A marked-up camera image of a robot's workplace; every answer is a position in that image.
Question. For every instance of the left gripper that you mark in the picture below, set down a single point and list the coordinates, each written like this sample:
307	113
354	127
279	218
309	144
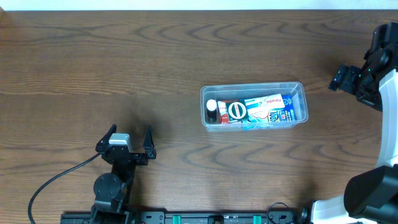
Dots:
125	156

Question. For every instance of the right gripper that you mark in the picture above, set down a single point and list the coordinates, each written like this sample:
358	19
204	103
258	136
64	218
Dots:
351	79

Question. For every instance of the blue Kool Fever box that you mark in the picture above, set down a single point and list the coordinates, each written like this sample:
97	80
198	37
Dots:
276	115

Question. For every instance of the white Panadol box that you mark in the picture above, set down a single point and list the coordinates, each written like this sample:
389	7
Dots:
264	104

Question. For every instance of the dark bottle white cap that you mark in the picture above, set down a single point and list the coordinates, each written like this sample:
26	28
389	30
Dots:
211	110

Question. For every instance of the red Panadol ActiFast box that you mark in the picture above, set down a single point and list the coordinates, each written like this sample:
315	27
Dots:
223	114

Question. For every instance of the green square box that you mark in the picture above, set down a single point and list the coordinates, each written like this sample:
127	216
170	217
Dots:
236	111

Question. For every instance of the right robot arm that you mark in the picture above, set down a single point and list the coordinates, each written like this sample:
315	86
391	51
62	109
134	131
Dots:
370	197

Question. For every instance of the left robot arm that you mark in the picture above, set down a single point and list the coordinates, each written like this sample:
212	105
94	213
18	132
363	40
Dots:
113	189

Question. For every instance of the clear plastic container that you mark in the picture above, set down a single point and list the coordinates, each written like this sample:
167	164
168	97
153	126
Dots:
246	91

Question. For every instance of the black mounting rail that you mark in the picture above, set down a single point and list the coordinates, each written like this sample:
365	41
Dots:
277	213

